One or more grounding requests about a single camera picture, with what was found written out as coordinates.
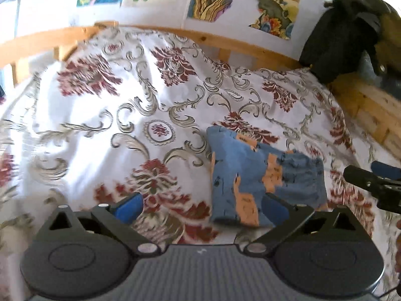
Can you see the floral white bedspread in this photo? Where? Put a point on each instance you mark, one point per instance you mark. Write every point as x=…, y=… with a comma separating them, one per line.
x=129, y=112

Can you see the blue pants with orange cars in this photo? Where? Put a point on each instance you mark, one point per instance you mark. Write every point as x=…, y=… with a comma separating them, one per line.
x=244, y=170

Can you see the yellow landscape poster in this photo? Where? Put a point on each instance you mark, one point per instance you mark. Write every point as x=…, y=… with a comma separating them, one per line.
x=277, y=17

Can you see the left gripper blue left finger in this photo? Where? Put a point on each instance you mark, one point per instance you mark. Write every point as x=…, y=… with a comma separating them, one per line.
x=128, y=209

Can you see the wooden bed frame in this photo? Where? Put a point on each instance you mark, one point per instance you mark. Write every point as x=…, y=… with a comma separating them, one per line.
x=375, y=110

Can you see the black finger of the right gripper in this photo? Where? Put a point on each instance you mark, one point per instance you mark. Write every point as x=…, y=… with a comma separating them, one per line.
x=385, y=171
x=385, y=190

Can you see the dark clothes pile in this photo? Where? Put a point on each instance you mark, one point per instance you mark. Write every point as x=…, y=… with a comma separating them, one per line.
x=347, y=31

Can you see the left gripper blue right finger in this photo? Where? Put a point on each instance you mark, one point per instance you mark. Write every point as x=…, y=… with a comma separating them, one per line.
x=275, y=209

